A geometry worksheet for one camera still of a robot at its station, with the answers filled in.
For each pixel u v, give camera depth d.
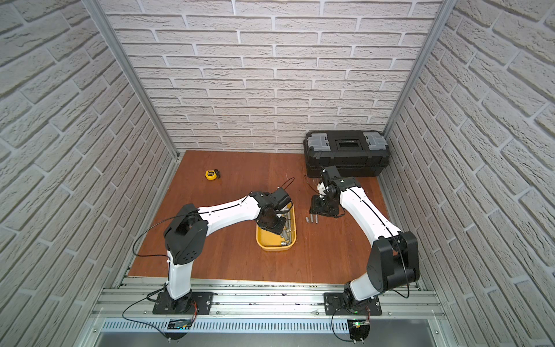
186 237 0.49
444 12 0.70
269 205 0.66
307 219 0.95
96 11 0.70
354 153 1.00
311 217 0.95
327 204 0.70
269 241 0.83
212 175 1.08
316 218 0.95
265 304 0.76
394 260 0.43
